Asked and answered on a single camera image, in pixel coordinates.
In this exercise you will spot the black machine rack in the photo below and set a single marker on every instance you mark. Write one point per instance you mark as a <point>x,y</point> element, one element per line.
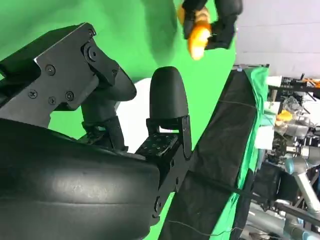
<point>297,97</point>

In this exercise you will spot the white box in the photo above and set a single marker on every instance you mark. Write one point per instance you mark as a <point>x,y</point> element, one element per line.
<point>265,137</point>

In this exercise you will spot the orange and white bread roll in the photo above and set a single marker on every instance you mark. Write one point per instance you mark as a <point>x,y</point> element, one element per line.
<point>200,37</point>

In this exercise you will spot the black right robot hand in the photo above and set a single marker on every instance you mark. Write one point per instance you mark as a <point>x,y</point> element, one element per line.
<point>75,182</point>

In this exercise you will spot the green fabric drape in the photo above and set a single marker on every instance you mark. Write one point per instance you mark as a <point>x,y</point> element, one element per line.
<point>258,100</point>

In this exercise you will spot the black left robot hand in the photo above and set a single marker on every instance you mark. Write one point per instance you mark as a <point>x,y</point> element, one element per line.
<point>228,22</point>

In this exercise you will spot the green table cloth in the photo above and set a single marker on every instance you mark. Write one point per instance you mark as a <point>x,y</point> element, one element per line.
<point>150,37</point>

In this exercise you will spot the lilac plate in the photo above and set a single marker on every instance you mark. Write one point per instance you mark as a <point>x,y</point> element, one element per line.
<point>135,112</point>

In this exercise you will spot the black fabric backdrop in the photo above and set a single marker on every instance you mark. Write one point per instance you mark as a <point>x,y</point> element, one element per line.
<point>220,150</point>

